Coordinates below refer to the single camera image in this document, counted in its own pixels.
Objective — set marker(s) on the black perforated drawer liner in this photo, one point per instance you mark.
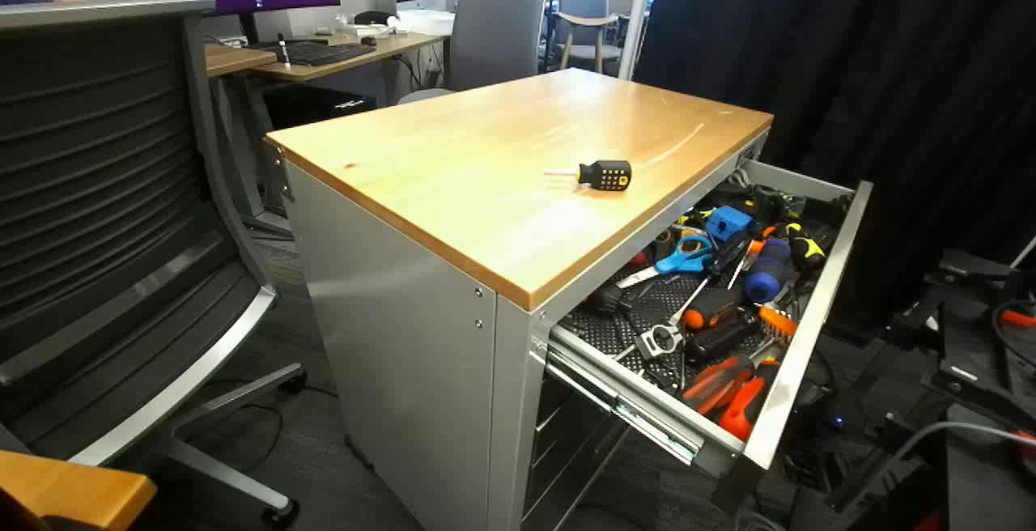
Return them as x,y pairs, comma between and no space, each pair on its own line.
603,329

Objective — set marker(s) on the open tool drawer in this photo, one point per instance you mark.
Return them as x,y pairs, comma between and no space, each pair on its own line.
647,414

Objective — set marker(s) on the grey metal tool cabinet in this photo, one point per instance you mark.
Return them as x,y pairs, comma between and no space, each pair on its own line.
421,215

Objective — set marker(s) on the stubby black yellow screwdriver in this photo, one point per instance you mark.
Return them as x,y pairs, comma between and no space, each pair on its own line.
607,176

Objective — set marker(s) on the small metal pipe cutter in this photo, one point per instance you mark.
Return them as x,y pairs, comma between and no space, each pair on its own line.
660,342

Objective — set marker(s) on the orange black screwdriver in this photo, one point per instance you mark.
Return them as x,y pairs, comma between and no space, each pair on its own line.
708,310

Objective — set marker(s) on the blue plastic tool block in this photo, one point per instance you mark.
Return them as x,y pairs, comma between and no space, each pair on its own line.
728,222

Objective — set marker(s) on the grey upholstered chair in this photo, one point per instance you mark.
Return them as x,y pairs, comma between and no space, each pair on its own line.
498,29

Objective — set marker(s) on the wooden armchair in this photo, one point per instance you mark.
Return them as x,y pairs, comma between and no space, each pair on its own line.
584,21

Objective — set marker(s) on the black computer tower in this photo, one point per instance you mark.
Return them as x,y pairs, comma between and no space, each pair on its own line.
316,106

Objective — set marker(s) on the red black screwdriver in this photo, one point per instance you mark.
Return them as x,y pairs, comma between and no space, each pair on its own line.
714,384

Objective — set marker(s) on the wooden office desk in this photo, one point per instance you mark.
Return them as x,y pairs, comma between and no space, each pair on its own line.
332,70

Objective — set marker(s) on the white pole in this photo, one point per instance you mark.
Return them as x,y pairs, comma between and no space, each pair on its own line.
639,5

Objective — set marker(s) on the heap of dark tools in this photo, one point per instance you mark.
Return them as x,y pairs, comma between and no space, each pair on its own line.
781,203

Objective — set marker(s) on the black keyboard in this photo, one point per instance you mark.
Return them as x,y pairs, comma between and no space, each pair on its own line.
324,53

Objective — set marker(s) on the red orange screwdriver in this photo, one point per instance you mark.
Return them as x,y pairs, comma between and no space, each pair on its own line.
745,409

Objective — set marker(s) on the long black yellow screwdriver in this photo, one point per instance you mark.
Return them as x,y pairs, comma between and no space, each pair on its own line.
805,249

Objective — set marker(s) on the white marker pen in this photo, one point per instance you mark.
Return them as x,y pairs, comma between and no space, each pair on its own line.
284,52

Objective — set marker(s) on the black curtain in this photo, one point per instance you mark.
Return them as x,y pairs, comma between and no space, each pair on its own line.
850,61

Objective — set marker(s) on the black mesh office chair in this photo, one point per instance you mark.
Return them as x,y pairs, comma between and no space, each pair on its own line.
89,215

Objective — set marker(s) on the stand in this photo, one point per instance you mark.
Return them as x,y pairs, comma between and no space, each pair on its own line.
971,369

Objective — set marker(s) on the wooden table corner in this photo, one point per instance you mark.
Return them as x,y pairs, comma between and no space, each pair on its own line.
65,490

